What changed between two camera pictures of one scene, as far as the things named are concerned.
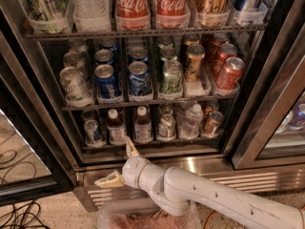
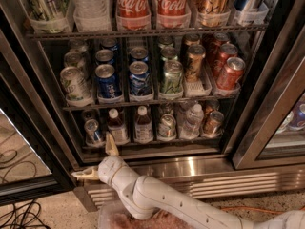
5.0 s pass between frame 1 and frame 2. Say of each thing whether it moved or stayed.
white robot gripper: moved
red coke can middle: stayed
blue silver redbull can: stayed
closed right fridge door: stayed
